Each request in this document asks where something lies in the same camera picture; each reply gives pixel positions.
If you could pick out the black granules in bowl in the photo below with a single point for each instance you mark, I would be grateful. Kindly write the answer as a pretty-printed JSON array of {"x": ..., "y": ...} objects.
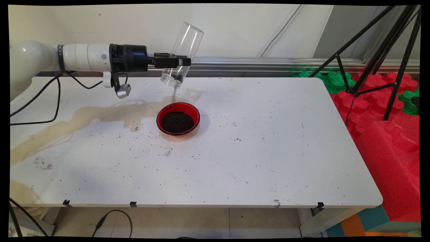
[{"x": 178, "y": 122}]

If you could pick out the black granules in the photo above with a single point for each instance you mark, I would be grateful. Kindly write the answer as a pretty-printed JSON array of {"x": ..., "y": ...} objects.
[
  {"x": 176, "y": 79},
  {"x": 178, "y": 122}
]

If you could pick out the red bowl with black rim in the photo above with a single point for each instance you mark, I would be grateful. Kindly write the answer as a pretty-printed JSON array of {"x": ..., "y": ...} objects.
[{"x": 160, "y": 116}]

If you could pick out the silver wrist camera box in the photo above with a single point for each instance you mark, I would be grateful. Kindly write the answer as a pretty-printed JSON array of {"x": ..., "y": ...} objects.
[{"x": 123, "y": 90}]

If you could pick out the orange foam block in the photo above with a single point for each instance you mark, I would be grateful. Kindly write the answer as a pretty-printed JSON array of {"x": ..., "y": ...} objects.
[{"x": 352, "y": 227}]

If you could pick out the black tripod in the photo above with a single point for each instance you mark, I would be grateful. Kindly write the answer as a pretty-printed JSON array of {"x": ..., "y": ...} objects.
[{"x": 384, "y": 47}]

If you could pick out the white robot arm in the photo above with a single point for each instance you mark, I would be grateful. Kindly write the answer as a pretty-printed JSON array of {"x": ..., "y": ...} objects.
[{"x": 30, "y": 58}]

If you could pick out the clear plastic jar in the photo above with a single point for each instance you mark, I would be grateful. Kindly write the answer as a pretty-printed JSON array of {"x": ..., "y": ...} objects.
[{"x": 189, "y": 40}]

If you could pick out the grey table leg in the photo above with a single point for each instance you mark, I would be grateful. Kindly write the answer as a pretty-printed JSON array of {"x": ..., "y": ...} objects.
[
  {"x": 322, "y": 224},
  {"x": 37, "y": 232}
]

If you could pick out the green foam puzzle block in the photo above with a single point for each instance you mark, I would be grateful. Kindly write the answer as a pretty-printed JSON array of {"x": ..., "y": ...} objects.
[
  {"x": 406, "y": 102},
  {"x": 336, "y": 84}
]

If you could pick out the large knobbed foam block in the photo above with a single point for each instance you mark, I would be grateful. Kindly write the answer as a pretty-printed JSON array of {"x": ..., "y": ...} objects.
[{"x": 386, "y": 168}]

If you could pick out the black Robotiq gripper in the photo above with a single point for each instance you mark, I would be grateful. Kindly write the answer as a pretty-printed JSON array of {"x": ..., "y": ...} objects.
[{"x": 131, "y": 57}]

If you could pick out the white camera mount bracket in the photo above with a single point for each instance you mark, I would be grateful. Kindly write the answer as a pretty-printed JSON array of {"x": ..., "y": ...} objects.
[{"x": 106, "y": 80}]

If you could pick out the aluminium wall rail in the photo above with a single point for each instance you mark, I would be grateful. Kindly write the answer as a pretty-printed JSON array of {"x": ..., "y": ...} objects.
[{"x": 252, "y": 64}]

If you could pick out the teal foam block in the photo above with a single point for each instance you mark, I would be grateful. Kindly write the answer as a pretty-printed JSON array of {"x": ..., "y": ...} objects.
[{"x": 373, "y": 218}]

